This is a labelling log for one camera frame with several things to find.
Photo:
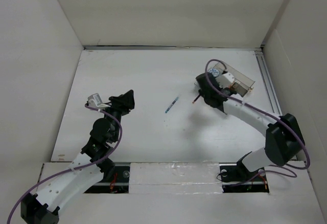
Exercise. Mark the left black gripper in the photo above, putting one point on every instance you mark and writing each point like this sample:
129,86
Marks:
123,103

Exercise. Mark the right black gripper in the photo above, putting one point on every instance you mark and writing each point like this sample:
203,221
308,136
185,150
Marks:
201,92

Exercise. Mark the blue round tape tin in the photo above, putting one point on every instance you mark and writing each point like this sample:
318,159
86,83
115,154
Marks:
215,72

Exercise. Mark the clear desk organizer box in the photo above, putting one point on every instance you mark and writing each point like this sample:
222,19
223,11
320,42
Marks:
242,85

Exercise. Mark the blue capped pen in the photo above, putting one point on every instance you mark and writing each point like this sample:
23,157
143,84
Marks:
171,104

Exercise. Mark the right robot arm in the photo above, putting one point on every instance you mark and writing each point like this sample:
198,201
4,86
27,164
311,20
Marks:
283,138

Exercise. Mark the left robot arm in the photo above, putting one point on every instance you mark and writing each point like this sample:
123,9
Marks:
89,167

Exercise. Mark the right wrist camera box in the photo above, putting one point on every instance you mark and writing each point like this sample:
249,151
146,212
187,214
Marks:
226,79

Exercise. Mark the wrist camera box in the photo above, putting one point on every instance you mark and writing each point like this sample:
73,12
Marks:
226,79
94,100

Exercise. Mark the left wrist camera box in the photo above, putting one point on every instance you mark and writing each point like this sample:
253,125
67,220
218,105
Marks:
94,100

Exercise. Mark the aluminium rail right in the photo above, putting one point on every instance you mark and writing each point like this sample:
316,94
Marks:
268,82

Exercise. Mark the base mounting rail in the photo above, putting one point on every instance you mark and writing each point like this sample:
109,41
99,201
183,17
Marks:
173,178

